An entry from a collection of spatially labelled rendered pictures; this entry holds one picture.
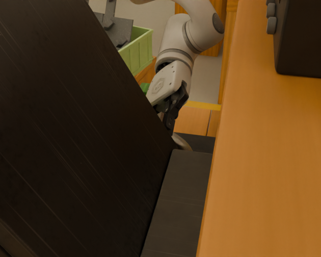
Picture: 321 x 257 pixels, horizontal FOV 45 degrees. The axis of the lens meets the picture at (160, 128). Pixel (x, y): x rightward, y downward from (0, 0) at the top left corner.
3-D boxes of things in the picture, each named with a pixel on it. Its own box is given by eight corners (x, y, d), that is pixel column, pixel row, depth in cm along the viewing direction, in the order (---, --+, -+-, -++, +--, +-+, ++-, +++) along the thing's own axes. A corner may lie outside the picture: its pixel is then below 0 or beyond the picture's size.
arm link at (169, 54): (148, 62, 89) (145, 72, 87) (173, 42, 83) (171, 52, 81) (175, 82, 93) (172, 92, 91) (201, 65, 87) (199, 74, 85)
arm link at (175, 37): (204, 66, 87) (172, 81, 92) (210, 28, 95) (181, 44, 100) (180, 41, 82) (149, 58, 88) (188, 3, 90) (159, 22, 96)
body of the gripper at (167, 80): (146, 71, 88) (135, 109, 82) (176, 48, 81) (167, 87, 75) (170, 89, 92) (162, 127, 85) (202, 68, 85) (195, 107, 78)
